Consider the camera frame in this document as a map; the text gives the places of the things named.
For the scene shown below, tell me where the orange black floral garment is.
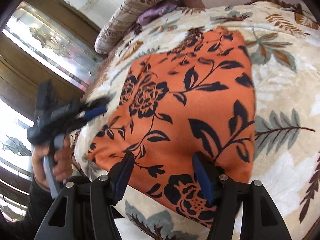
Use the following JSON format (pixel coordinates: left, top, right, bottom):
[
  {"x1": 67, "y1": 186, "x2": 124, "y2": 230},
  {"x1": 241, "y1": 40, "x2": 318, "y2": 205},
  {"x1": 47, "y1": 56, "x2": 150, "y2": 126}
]
[{"x1": 88, "y1": 27, "x2": 255, "y2": 227}]

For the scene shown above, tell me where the dark left sleeve forearm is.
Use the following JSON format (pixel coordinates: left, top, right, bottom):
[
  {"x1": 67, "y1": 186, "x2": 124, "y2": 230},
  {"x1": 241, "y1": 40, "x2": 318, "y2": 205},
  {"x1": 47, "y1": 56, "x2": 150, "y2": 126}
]
[{"x1": 0, "y1": 174, "x2": 54, "y2": 240}]

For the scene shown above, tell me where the person's left hand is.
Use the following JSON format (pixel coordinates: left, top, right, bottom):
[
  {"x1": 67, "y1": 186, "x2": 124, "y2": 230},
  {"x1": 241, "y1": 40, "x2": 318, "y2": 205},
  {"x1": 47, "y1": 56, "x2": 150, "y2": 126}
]
[{"x1": 31, "y1": 135, "x2": 74, "y2": 189}]

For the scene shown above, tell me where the wooden glass cabinet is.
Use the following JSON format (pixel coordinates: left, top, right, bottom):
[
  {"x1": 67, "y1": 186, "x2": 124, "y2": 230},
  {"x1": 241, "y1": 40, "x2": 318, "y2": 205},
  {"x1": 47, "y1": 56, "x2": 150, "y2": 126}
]
[{"x1": 1, "y1": 0, "x2": 101, "y2": 221}]

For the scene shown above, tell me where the striped beige bolster pillow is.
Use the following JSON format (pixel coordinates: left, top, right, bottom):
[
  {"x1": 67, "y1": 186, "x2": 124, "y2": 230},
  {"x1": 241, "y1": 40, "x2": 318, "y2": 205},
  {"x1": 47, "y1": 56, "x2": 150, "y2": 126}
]
[{"x1": 94, "y1": 0, "x2": 162, "y2": 54}]

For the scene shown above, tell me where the purple cloth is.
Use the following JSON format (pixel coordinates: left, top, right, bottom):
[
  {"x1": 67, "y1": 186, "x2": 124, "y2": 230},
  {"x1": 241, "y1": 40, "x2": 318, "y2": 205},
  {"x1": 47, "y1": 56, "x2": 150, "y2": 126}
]
[{"x1": 136, "y1": 0, "x2": 178, "y2": 26}]

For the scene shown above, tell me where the cream leaf pattern blanket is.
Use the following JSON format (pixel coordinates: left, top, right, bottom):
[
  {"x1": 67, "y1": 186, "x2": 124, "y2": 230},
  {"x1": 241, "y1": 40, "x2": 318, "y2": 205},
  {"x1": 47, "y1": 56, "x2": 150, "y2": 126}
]
[{"x1": 74, "y1": 2, "x2": 319, "y2": 239}]

